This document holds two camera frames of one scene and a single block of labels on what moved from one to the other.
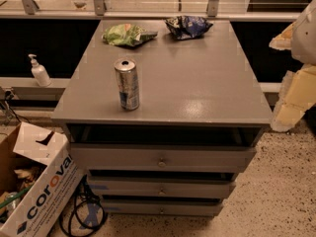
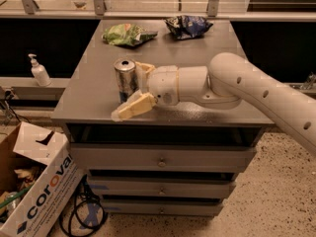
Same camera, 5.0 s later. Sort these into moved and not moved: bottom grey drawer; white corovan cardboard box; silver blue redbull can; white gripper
Moved: white gripper
Not moved: white corovan cardboard box; bottom grey drawer; silver blue redbull can
